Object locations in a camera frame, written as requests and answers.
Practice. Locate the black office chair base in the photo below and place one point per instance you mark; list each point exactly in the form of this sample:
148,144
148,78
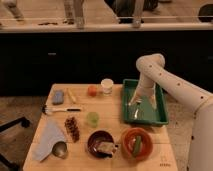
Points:
10,128

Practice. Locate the blue sponge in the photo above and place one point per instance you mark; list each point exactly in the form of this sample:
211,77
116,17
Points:
58,97

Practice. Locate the orange tomato toy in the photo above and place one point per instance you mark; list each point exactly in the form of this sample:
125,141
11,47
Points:
92,90

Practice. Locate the green vegetable toy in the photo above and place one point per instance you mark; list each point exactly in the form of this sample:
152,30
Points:
137,145

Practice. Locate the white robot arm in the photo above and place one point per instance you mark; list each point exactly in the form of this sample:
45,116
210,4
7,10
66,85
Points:
196,99

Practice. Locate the green plastic cup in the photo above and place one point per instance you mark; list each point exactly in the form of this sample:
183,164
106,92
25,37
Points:
92,119

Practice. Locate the sponge in brown bowl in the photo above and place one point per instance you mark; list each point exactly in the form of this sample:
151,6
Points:
108,148

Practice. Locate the orange bowl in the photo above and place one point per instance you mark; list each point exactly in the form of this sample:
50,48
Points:
128,140

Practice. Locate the white cup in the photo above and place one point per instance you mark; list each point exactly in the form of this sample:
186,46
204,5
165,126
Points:
107,85

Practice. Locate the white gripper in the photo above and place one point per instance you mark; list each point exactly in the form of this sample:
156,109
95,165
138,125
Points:
145,88

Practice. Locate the green plastic tray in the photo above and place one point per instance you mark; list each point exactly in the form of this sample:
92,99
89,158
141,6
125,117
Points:
147,115

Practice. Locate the dark brown bowl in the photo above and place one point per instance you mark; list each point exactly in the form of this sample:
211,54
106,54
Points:
95,139

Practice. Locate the silver metal fork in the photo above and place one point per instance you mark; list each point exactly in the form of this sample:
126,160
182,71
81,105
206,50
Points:
135,116

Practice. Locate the yellow stick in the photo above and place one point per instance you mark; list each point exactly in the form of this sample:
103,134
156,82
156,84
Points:
71,95

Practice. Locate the white dish brush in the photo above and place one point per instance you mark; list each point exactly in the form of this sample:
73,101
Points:
49,110

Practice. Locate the blue-grey cloth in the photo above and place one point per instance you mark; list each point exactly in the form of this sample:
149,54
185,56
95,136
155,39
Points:
50,136

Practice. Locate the metal measuring cup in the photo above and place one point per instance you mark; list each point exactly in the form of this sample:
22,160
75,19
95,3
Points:
60,150

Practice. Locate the brown grape bunch toy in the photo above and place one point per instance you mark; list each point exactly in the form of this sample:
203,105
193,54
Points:
72,128

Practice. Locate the dark cabinet counter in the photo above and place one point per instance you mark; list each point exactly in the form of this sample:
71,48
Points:
30,63

